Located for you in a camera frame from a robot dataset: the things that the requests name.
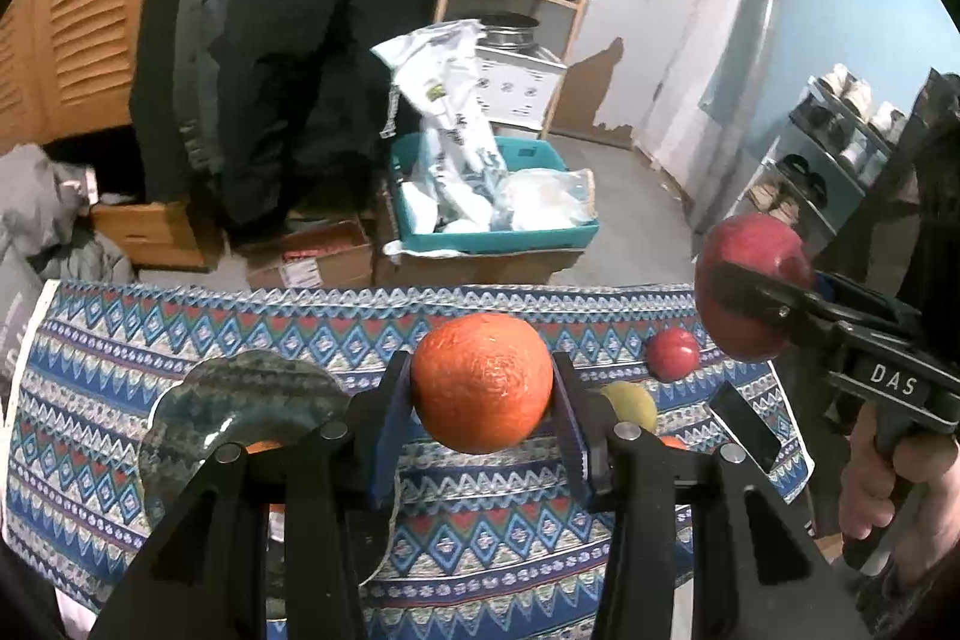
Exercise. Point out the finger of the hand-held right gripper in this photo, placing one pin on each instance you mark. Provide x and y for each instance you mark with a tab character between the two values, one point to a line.
855	302
750	302

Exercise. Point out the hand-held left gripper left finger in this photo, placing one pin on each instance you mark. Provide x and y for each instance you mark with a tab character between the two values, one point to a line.
390	430

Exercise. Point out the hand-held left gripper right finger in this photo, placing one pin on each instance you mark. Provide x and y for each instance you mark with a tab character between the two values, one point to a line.
571	422

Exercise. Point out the dark red apple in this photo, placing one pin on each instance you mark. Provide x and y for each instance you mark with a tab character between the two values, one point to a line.
750	246

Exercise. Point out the small yellow pear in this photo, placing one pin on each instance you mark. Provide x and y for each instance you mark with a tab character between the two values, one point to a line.
634	404

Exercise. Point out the bright red apple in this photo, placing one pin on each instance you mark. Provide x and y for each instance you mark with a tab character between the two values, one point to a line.
673	353

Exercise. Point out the large orange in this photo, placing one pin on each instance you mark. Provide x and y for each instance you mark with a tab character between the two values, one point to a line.
480	381

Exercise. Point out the small orange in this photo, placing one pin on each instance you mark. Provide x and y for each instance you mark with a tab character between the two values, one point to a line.
262	447

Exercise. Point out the person's right hand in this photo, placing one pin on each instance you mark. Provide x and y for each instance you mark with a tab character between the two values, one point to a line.
885	486

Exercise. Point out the black phone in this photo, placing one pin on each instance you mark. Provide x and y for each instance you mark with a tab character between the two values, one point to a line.
742	422

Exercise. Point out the grey shoe rack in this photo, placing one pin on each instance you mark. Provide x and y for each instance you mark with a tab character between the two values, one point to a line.
810	175

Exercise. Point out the flat red label box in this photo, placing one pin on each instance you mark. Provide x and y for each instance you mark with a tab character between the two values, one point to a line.
311	254

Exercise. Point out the teal plastic crate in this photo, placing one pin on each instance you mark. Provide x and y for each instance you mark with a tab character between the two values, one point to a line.
487	241

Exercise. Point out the shoe rack with shoes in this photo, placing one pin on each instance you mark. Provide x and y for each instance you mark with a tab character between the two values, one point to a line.
847	93

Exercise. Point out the clear plastic bag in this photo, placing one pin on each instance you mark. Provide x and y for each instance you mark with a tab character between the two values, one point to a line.
547	197

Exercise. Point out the blue patterned tablecloth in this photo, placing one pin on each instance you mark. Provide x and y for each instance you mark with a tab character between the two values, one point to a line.
150	340

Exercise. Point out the pale blue door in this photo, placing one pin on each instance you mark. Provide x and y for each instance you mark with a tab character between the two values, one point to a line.
675	48

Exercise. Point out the silver metal column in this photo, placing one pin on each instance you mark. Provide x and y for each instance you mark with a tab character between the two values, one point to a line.
750	10

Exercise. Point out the white perforated crate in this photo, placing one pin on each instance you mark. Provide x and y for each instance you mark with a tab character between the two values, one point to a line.
517	85

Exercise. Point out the white rice bag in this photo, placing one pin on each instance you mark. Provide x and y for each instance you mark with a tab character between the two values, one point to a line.
450	108

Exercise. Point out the steel steamer pot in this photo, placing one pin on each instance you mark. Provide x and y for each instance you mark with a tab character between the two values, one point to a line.
506	33

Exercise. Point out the black hooded coat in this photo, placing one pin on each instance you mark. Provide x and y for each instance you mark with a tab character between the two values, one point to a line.
315	48

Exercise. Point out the grey clothes pile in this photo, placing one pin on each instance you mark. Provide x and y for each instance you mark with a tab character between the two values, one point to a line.
45	212

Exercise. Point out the dark grey jacket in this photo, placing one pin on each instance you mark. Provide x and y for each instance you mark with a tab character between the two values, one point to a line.
195	48

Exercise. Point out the wooden louvered door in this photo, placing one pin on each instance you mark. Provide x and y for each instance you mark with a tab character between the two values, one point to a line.
75	10

